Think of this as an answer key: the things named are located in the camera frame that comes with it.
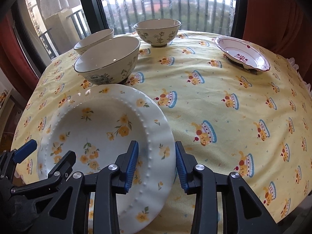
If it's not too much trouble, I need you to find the white red-pattern plate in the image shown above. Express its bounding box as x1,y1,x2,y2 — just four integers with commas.
214,36,271,72

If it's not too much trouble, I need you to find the black window frame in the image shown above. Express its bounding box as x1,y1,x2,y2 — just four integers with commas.
11,0,247,78

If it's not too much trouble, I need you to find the red curtain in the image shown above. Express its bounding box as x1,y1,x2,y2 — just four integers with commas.
243,0,311,83
1,12,39,100

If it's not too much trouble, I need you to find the floral bowl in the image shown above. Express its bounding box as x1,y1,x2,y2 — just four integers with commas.
133,19,181,47
74,28,114,55

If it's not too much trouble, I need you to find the left red curtain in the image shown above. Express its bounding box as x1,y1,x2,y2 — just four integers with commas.
1,12,39,100

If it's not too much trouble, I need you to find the right red curtain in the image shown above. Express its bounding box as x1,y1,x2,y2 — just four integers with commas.
243,0,311,83

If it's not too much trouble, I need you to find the large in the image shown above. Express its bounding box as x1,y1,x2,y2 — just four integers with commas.
74,36,141,85

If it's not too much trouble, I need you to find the balcony railing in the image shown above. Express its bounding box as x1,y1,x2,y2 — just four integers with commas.
25,0,236,59

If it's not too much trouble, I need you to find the white yellow-flower plate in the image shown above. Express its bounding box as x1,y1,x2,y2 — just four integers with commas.
37,84,176,233

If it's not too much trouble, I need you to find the yellow patterned tablecloth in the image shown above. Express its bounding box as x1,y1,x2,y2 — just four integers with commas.
12,31,311,233

